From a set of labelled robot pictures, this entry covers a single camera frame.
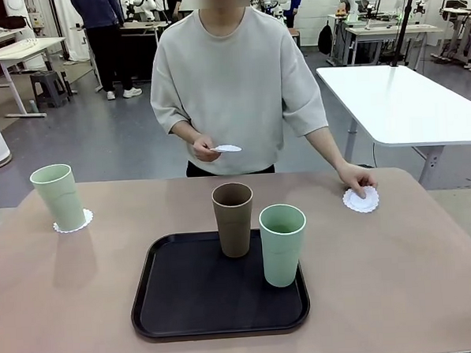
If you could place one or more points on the person's right hand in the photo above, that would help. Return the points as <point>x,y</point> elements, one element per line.
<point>203,148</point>

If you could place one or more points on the person's left hand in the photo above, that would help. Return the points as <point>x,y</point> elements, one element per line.
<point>356,176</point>

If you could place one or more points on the white scalloped paper coaster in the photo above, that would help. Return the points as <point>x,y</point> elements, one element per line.
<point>89,217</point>
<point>228,148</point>
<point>359,206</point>

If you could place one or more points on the brown tall cup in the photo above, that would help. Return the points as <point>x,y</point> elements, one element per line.
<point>234,232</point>

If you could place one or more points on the mint green tall cup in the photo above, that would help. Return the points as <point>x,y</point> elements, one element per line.
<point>281,261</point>

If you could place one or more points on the pale yellow-green tall cup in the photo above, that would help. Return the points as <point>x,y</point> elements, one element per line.
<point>61,201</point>

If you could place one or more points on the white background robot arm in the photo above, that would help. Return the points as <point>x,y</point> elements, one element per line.
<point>352,0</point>

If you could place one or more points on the person's right forearm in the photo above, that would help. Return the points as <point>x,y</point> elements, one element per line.
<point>183,131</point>

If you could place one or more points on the person's left forearm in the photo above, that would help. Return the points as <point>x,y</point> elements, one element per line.
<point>329,148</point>

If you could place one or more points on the person in beige shirt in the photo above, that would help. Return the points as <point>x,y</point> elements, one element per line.
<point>231,86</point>

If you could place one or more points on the black backpack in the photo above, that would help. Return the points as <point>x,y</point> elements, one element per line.
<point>325,39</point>

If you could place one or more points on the black plastic tray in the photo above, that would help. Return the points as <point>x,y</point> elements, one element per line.
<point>194,297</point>

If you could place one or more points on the beige background work table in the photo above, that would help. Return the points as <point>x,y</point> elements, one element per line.
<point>389,29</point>

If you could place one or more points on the person in navy clothes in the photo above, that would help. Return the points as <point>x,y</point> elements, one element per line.
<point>101,33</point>

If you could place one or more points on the black pole stand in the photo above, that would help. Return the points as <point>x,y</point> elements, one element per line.
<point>403,25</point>

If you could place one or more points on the grey plastic stool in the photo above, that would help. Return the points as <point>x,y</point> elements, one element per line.
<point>49,87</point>

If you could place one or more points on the white desk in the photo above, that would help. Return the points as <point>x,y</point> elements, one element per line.
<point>15,47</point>

